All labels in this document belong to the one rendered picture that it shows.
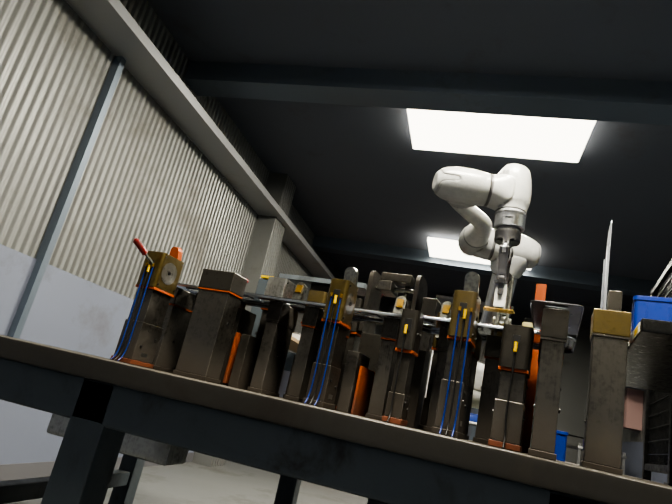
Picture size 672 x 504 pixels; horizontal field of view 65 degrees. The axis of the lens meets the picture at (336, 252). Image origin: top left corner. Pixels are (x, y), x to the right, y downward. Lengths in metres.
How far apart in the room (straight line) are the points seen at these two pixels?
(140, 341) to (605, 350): 1.30
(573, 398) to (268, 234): 6.04
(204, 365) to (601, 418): 1.04
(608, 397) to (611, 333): 0.15
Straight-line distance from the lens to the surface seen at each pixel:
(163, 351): 1.94
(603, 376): 1.38
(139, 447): 1.39
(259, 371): 1.70
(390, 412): 1.36
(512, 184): 1.65
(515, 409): 1.30
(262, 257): 5.15
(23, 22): 3.06
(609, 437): 1.37
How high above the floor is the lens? 0.71
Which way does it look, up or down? 16 degrees up
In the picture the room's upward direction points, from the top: 13 degrees clockwise
